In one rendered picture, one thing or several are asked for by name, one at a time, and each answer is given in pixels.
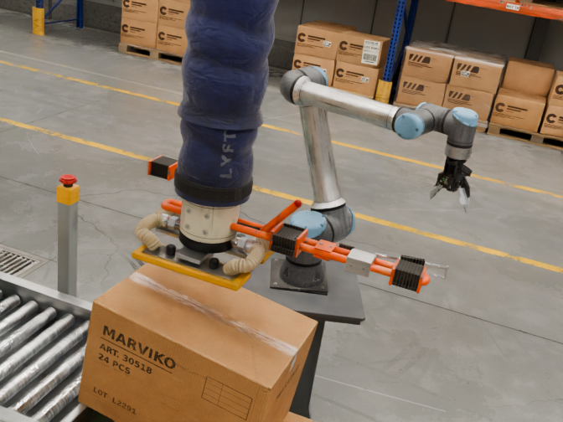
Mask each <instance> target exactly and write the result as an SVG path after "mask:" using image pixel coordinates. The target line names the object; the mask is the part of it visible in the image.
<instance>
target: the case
mask: <svg viewBox="0 0 563 422"><path fill-rule="evenodd" d="M317 326H318V322H317V321H314V320H313V319H311V318H309V317H307V316H304V315H302V314H300V313H298V312H296V311H293V310H291V309H289V308H287V307H284V306H282V305H280V304H278V303H275V302H274V301H271V300H269V299H266V298H265V297H263V296H260V295H257V294H256V293H254V292H252V291H248V290H247V289H245V288H243V287H241V288H240V289H239V290H238V291H232V290H230V289H227V288H224V287H222V286H217V285H215V284H212V283H209V282H206V281H203V280H199V279H196V278H193V277H191V276H188V275H184V274H181V273H178V272H175V271H172V270H168V269H165V268H163V267H160V266H157V265H153V264H150V263H146V264H145V265H143V266H142V267H141V268H139V269H138V270H136V271H135V272H133V273H132V274H130V275H129V276H128V277H127V278H125V279H124V280H122V281H120V282H119V283H118V284H116V285H115V286H113V287H112V288H111V289H110V290H108V291H106V292H105V293H104V294H102V295H101V296H99V297H98V298H96V299H95V300H93V303H92V308H91V314H90V325H89V330H88V336H87V341H86V347H85V357H84V363H83V368H82V374H81V380H80V390H79V396H78V401H79V402H81V403H82V404H85V405H87V406H88V407H90V408H92V409H93V410H95V411H97V412H99V413H101V414H103V415H105V416H106V417H108V418H110V419H112V420H114V421H116V422H282V421H283V420H284V419H285V417H286V416H287V413H288V411H289V409H290V406H291V403H292V399H293V397H294V394H295V392H296V389H297V385H298V382H299V379H300V377H301V374H302V370H303V367H304V364H305V362H306V359H307V355H308V352H309V349H310V347H311V344H312V340H313V337H314V334H315V331H316V329H317Z"/></svg>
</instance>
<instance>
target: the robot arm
mask: <svg viewBox="0 0 563 422"><path fill-rule="evenodd" d="M280 92H281V94H282V96H283V97H284V98H285V99H286V100H287V101H288V102H290V103H292V104H294V105H296V106H298V107H299V112H300V117H301V123H302V133H303V138H304V143H305V148H306V154H307V163H308V168H309V173H310V178H311V184H312V194H313V199H314V201H313V203H312V204H311V206H310V207H311V212H309V210H304V211H300V212H297V213H295V214H293V216H291V218H290V223H289V224H292V225H295V226H298V227H301V228H304V229H308V232H307V238H309V239H314V240H317V241H319V240H320V239H323V240H326V241H329V242H332V243H336V242H338V241H340V240H341V239H344V238H346V237H347V236H348V235H349V234H351V233H352V232H353V230H354V227H355V215H354V212H353V210H352V209H351V208H350V207H349V206H348V205H347V204H346V203H345V200H344V199H342V198H341V197H340V196H339V190H338V179H337V174H336V169H335V163H334V158H333V148H332V142H331V136H330V131H329V125H328V115H327V111H331V112H333V113H337V114H340V115H342V116H347V117H350V118H353V119H355V120H358V121H363V122H366V123H369V124H371V125H375V126H379V127H382V128H385V129H388V130H391V131H393V132H396V133H397V134H398V136H400V137H401V138H403V139H406V140H410V139H416V138H417V137H419V136H422V135H424V134H426V133H428V132H431V131H436V132H440V133H442V134H445V135H447V144H446V148H445V152H444V153H445V155H446V156H447V159H446V161H445V166H444V170H443V171H442V172H439V173H438V176H437V181H436V184H435V185H434V187H433V189H432V190H431V191H430V192H429V193H430V199H432V198H433V197H434V196H436V193H438V192H439V191H440V189H442V188H446V189H447V191H450V192H451V191H452V192H453V193H454V192H456V191H457V190H458V188H459V186H461V185H462V186H461V188H459V194H460V198H459V202H460V204H461V205H464V208H465V211H466V212H467V211H468V209H469V203H470V187H469V184H468V182H467V179H466V176H469V177H470V176H471V173H472V170H471V169H470V168H469V167H467V166H465V165H464V164H463V163H465V162H466V161H467V159H468V158H470V155H471V153H472V152H473V151H472V147H473V140H474V136H475V132H476V128H477V126H478V114H477V113H476V112H475V111H472V110H470V109H468V108H467V109H466V108H463V107H456V108H454V109H453V110H452V109H448V108H446V107H442V106H439V105H433V104H432V103H426V102H422V103H420V104H419V105H418V106H417V107H416V109H415V110H414V111H413V110H409V109H406V108H403V107H398V106H394V105H389V104H386V103H383V102H380V101H377V100H371V99H369V98H365V97H363V96H359V95H354V94H351V93H348V92H345V91H341V90H336V89H334V88H330V87H328V77H327V76H326V74H325V72H324V71H323V70H322V69H320V68H319V67H317V66H307V67H304V68H301V69H293V70H290V71H288V72H286V73H285V74H284V75H283V76H282V78H281V81H280ZM293 256H294V254H293ZM312 256H313V254H311V253H308V252H305V251H302V252H301V253H300V254H299V255H298V256H297V258H294V257H291V256H288V255H286V258H285V259H284V261H283V263H282V265H281V268H280V272H279V276H280V278H281V279H282V280H283V281H284V282H285V283H287V284H288V285H290V286H295V287H300V288H311V287H315V286H319V285H320V284H322V283H323V281H324V276H325V273H324V269H323V264H322V260H321V259H319V258H316V257H312Z"/></svg>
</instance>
